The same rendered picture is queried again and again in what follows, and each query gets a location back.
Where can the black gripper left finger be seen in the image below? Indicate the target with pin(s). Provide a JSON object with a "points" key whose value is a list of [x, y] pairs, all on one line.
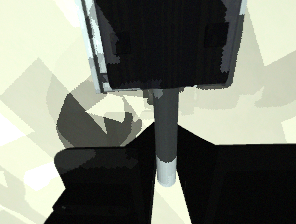
{"points": [[133, 164]]}

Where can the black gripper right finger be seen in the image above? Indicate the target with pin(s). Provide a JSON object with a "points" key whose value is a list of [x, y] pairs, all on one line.
{"points": [[201, 167]]}

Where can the black housing block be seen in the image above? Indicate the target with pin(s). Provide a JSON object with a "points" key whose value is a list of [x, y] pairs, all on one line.
{"points": [[160, 44]]}

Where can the dark grey metal shaft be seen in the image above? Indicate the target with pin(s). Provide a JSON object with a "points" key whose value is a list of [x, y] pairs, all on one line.
{"points": [[166, 103]]}

